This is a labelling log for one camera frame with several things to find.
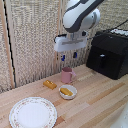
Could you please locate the white bowl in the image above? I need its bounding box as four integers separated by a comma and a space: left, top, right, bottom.
58, 84, 78, 101

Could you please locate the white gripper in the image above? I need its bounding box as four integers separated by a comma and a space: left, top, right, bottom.
53, 31, 88, 63

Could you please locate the white floral plate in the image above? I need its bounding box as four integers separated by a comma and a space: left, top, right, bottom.
8, 96, 58, 128

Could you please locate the pink mug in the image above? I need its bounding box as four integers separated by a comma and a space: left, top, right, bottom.
60, 66, 77, 85

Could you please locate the black box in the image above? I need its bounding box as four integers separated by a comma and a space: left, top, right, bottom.
85, 30, 128, 80

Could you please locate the yellow butter block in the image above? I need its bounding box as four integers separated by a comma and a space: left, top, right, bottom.
42, 79, 58, 90

